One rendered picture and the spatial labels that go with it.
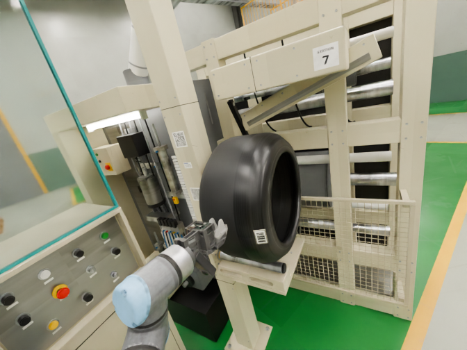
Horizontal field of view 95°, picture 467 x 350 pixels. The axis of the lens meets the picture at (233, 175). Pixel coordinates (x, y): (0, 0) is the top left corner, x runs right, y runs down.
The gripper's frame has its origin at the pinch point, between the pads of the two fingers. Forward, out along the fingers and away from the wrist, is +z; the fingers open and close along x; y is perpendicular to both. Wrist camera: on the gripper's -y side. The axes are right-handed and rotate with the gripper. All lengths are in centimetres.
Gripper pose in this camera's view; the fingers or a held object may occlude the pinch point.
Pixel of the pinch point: (224, 228)
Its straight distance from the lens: 75.7
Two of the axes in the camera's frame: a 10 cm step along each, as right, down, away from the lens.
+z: 5.1, -2.8, 8.2
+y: -1.6, -9.6, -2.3
